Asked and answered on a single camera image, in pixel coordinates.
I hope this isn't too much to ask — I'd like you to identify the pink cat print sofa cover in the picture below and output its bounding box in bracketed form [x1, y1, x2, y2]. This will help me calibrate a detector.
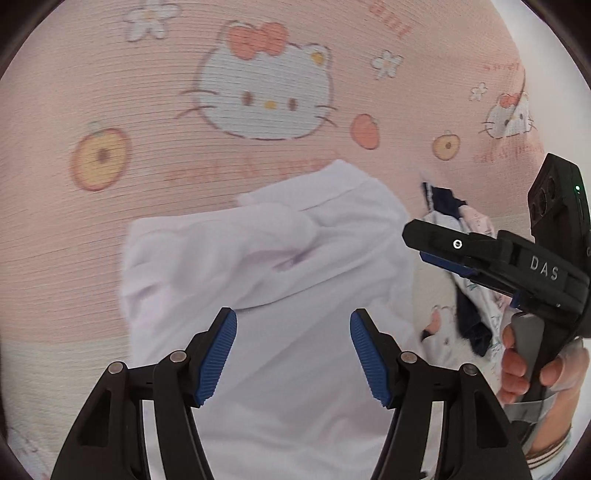
[0, 0, 591, 480]

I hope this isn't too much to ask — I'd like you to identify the person's right forearm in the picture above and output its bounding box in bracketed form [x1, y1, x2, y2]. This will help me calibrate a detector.
[526, 397, 580, 462]

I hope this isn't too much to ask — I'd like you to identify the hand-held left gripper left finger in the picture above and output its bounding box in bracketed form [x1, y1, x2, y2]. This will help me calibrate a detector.
[51, 307, 238, 480]

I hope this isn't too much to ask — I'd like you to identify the white navy-trimmed t-shirt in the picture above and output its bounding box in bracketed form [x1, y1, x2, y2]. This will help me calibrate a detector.
[119, 159, 428, 480]

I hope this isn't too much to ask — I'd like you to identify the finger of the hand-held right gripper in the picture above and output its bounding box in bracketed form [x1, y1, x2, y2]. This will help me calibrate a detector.
[402, 220, 502, 274]
[419, 252, 521, 299]

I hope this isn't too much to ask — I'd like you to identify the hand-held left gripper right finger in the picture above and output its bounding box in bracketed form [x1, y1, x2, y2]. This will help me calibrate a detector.
[349, 308, 527, 480]

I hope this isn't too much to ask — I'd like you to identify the pink printed garment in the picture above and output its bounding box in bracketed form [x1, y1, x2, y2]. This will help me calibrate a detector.
[457, 205, 498, 239]

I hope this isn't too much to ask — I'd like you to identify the white cartoon print garment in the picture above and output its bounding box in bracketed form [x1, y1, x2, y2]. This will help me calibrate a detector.
[425, 208, 514, 357]

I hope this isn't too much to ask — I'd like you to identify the person's right hand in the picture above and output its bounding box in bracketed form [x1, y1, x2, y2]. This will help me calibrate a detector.
[499, 324, 581, 417]

